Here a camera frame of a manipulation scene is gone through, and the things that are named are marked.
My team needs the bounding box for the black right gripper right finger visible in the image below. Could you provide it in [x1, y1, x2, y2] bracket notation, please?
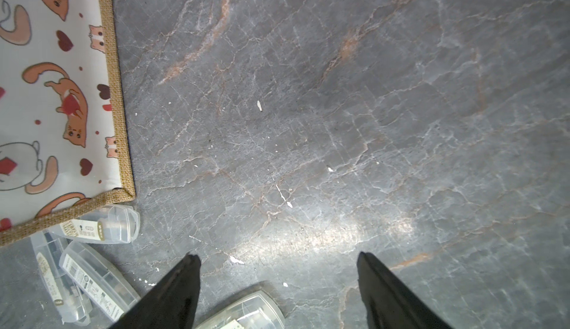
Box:
[357, 252, 451, 329]

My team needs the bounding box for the clear compass case by bag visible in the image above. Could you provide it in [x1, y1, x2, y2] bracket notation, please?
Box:
[48, 204, 141, 244]

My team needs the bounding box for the burlap canvas cat bag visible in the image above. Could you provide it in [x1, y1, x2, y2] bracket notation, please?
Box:
[1, 0, 136, 245]

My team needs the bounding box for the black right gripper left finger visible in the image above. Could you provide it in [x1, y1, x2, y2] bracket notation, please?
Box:
[111, 253, 201, 329]

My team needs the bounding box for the clear compass case lone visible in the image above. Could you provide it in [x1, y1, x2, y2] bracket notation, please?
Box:
[196, 290, 285, 329]

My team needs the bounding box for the clear compass case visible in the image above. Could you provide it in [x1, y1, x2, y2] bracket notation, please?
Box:
[30, 231, 93, 326]
[48, 204, 141, 244]
[59, 240, 140, 322]

